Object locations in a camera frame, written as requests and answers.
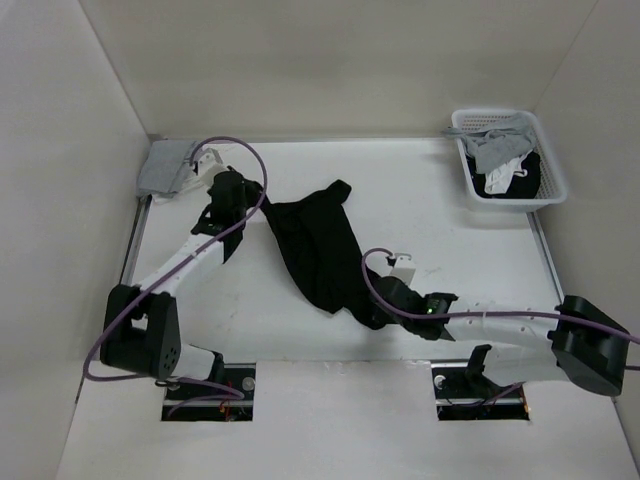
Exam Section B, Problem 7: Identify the black tank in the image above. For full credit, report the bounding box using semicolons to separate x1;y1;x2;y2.
466;151;541;199
261;180;388;330

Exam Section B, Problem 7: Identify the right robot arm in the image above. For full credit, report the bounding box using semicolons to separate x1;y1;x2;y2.
366;276;635;397

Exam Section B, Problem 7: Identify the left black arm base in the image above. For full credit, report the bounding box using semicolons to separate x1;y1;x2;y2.
161;363;257;423

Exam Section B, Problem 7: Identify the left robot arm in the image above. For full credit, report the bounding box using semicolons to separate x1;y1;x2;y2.
99;168;264;399

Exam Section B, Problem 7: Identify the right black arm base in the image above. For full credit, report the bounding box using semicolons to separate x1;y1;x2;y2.
431;345;530;421

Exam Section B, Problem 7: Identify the folded white tank top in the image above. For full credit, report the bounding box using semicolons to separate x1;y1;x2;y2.
151;169;203;204

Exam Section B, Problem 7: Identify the folded grey tank top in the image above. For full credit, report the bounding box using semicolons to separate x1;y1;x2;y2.
136;140;197;198

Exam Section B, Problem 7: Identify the white tank top in basket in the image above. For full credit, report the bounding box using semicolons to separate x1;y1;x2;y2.
484;153;529;195

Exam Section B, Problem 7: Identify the black tank top in basket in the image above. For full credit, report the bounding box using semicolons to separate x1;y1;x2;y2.
466;151;541;199

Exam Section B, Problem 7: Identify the grey tank top in basket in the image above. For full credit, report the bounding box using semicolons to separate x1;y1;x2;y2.
442;113;536;174

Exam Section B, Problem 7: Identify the white plastic laundry basket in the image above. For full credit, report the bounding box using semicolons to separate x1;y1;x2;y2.
451;108;568;214

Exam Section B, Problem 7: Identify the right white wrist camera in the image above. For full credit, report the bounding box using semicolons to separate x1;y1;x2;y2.
387;253;416;286

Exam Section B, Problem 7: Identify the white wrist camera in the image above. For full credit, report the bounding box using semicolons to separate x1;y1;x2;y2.
194;147;226;188
387;253;416;286

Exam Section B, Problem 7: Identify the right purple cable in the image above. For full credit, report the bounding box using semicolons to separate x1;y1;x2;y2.
360;247;640;372

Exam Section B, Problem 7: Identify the purple cable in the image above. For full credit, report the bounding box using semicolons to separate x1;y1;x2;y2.
82;136;269;419
360;247;640;372

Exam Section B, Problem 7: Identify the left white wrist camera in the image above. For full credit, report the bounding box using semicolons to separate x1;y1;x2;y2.
194;147;226;188

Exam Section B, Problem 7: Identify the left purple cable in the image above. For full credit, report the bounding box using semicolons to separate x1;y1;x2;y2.
82;136;269;419

